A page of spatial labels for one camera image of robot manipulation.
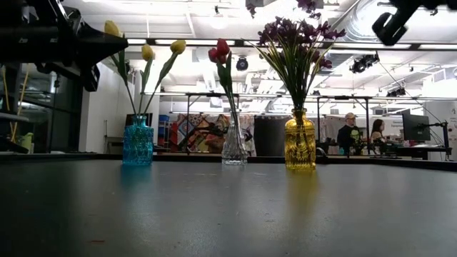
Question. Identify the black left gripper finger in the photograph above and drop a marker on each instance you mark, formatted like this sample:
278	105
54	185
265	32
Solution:
100	44
91	78

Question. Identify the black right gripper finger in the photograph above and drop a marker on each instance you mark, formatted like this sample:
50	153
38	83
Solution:
391	19
394	37

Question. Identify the yellow artificial tulip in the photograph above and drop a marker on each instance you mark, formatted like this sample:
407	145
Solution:
147	52
111	28
178	46

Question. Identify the purple artificial flower bunch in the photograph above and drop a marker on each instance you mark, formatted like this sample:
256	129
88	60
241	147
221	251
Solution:
308	4
285	28

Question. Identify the red artificial tulip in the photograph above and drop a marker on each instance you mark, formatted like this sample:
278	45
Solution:
223	46
213	54

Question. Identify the blue glass vase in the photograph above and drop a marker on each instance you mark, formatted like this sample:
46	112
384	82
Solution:
138	142

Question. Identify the yellow glass vase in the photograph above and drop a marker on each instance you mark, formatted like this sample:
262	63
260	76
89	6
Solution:
300	142

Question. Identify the clear glass vase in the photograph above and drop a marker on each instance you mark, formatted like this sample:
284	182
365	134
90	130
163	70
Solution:
234	150

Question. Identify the black ceiling light cluster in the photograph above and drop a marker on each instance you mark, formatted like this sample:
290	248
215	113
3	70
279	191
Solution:
364	63

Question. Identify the long wooden stick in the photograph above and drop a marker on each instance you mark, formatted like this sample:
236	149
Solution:
19	103
5	89

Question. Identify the black screen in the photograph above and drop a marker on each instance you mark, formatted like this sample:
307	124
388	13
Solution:
130	119

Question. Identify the blue storage shelf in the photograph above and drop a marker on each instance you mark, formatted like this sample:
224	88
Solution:
163	130

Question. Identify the pale green container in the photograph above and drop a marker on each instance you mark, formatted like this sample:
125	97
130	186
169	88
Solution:
26	142

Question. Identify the black monitor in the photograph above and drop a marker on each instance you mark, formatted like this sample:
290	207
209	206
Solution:
416	126

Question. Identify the person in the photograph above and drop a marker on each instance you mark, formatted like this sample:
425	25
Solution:
376	133
348	137

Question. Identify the black desk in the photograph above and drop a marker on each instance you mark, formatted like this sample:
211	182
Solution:
421	150

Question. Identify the colourful patterned quilt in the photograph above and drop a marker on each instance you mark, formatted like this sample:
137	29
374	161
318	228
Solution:
200	133

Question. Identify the black table clamp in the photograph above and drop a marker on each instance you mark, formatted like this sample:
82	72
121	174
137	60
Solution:
321	151

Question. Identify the black stage light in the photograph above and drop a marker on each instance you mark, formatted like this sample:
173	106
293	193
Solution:
242	63

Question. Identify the black fabric panel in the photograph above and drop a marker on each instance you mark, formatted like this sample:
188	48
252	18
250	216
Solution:
269	135

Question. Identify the silver ventilation duct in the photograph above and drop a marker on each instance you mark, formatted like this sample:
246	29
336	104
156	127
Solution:
360	25

